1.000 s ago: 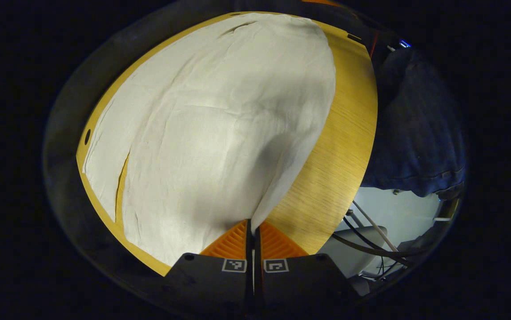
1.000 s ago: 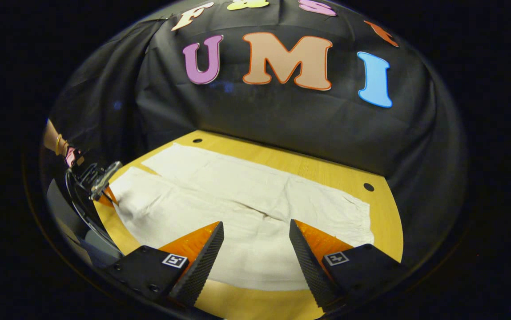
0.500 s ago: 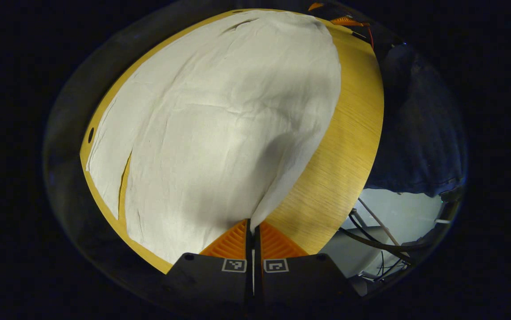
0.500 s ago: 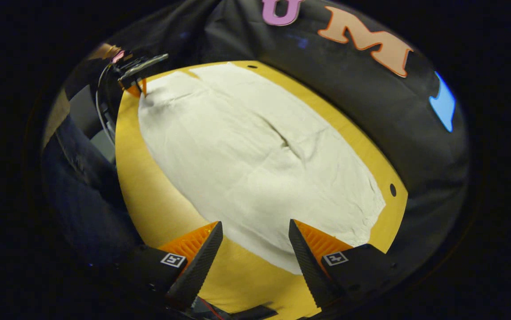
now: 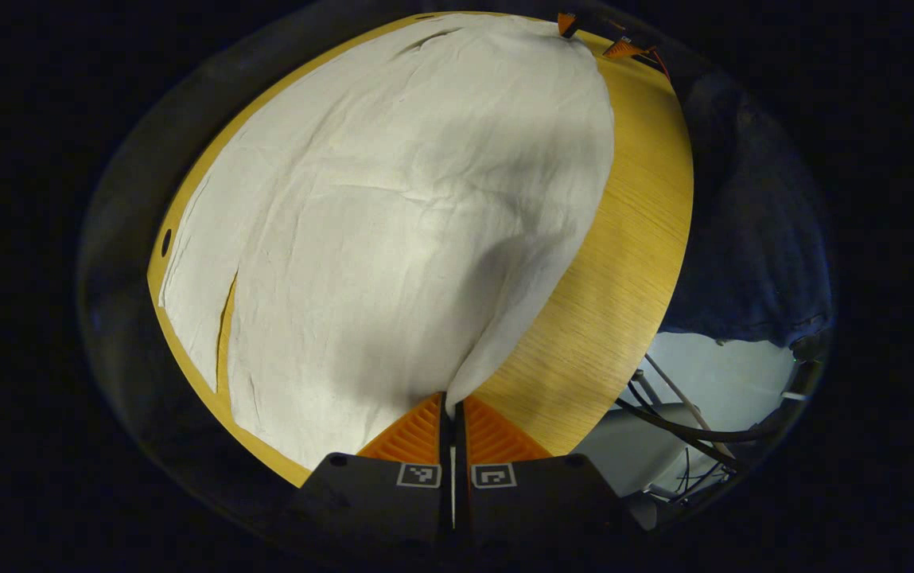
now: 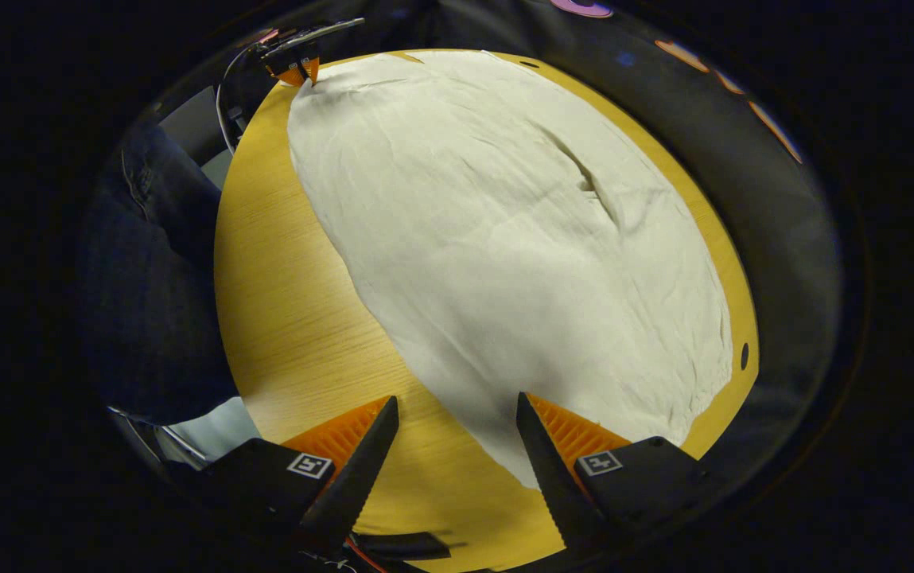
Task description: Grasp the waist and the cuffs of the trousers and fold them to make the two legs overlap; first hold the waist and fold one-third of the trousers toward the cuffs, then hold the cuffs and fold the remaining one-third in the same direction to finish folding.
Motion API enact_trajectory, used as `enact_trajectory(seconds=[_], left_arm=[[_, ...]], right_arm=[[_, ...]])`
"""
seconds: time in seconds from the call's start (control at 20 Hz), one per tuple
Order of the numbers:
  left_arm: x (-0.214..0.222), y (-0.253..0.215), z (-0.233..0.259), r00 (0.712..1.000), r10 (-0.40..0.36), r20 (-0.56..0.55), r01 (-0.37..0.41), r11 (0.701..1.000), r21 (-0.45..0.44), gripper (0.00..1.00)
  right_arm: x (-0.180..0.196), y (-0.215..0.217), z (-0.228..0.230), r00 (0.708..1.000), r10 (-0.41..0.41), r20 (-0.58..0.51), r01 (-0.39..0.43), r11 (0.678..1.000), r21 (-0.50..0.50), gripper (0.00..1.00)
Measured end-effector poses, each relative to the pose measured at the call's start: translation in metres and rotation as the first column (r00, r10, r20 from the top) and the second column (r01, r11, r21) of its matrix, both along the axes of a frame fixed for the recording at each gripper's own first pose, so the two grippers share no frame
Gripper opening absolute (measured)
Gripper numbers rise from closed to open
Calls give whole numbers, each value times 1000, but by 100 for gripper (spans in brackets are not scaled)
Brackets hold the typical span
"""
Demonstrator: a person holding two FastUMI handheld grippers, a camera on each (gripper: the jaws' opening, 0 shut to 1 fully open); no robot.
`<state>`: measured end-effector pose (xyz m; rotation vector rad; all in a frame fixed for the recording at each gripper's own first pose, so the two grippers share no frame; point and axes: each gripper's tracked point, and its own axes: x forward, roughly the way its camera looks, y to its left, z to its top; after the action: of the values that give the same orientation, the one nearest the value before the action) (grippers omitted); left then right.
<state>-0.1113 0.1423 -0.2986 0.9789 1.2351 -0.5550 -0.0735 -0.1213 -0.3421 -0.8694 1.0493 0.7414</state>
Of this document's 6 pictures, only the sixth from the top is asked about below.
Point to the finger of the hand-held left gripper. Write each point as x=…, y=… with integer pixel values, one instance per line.
x=297, y=73

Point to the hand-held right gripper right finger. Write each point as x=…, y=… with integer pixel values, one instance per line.
x=548, y=469

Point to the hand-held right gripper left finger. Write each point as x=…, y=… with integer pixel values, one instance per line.
x=361, y=469

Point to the cream white jeans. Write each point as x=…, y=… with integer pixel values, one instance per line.
x=504, y=239

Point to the person's dark trousers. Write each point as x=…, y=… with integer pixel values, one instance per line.
x=146, y=302

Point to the black backdrop cloth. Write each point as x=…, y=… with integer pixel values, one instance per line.
x=791, y=263

